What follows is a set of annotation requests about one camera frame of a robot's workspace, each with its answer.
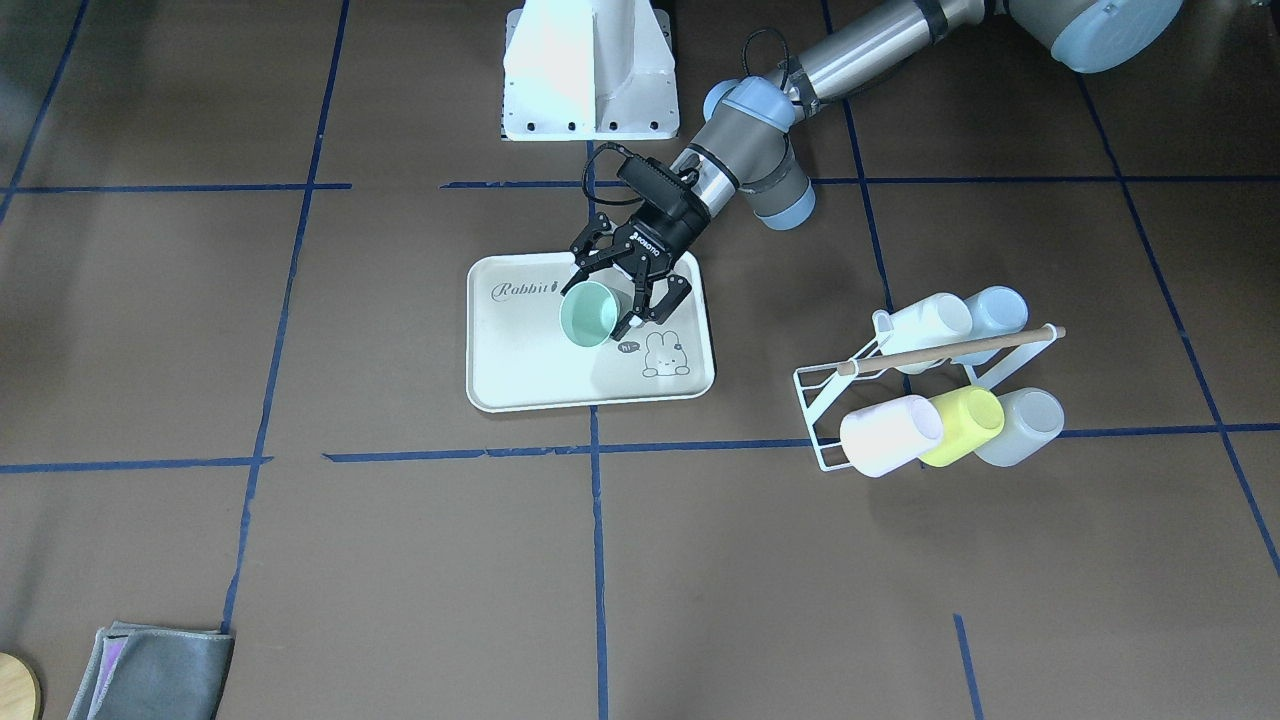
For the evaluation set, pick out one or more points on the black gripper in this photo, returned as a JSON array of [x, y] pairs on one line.
[[668, 233]]

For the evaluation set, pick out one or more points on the green cup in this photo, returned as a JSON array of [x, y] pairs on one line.
[[590, 312]]

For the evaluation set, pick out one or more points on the beige rabbit tray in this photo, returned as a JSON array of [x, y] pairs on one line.
[[517, 356]]

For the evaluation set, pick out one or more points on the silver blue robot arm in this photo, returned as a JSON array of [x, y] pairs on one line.
[[744, 147]]

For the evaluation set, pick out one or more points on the beige cup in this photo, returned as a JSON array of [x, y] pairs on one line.
[[939, 320]]

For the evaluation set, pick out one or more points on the yellow cup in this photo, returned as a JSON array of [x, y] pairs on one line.
[[971, 416]]

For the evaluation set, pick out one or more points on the blue cup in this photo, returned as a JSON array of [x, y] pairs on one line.
[[996, 310]]

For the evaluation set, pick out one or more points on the grey cup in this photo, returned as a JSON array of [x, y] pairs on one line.
[[1032, 418]]

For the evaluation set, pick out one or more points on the grey folded cloth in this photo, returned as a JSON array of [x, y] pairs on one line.
[[139, 671]]

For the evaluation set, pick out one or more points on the wooden mug tree stand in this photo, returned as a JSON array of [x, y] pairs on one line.
[[21, 695]]

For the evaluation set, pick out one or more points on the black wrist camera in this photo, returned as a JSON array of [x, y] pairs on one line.
[[658, 186]]

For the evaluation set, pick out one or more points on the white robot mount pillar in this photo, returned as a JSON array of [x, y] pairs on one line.
[[589, 70]]

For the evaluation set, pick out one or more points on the white wire cup rack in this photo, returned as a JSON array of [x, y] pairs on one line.
[[986, 364]]

